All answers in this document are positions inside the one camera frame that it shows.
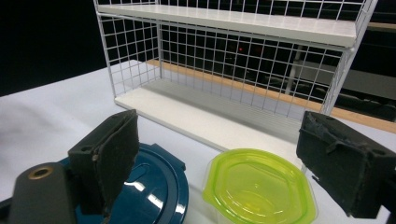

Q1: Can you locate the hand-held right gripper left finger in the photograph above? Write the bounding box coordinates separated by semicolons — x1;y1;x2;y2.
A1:
67;108;140;217

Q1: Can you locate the white metal stand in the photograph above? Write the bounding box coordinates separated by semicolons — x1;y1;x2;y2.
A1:
284;45;304;96

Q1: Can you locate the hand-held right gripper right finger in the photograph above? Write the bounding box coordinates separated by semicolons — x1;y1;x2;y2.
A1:
295;110;396;219

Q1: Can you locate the clear container with green lid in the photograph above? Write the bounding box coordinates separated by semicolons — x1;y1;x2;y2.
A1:
201;147;318;224

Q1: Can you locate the white wire grid shelf rack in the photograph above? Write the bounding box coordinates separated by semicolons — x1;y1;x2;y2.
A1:
92;0;379;171

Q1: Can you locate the dark blue round lid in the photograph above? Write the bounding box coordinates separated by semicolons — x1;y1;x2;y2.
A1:
59;142;190;224

